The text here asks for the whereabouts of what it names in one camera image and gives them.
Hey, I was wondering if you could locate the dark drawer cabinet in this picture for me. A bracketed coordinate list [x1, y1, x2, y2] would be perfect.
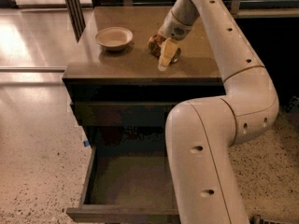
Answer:
[63, 7, 224, 149]

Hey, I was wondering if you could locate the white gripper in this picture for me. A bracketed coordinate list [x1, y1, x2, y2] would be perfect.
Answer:
[158, 11, 192, 71]

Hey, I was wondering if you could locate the blue tape piece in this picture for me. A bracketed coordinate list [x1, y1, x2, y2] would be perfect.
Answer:
[83, 140, 90, 147]

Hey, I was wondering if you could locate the beige round bowl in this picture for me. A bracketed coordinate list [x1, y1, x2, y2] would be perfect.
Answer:
[95, 27, 133, 52]

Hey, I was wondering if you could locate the crushed orange can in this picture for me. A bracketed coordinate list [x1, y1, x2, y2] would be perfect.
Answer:
[148, 35, 181, 63]

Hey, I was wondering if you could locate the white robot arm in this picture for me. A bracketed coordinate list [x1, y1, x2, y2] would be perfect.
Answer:
[159, 0, 278, 224]

